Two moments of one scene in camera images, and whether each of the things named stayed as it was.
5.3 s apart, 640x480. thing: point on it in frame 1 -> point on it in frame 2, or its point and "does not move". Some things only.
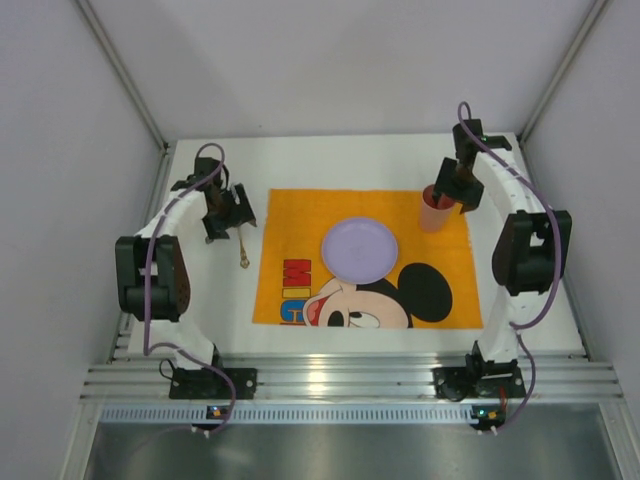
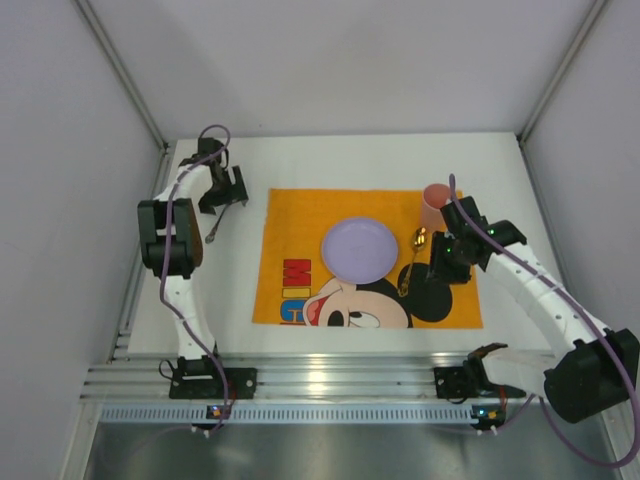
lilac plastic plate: x=359 y=250 does not move
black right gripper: x=458 y=185 -> x=447 y=262
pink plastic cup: x=435 y=216 does not move
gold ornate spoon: x=244 y=257 -> x=419 y=240
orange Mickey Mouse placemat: x=433 y=284 does not move
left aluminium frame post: x=124 y=71 does not move
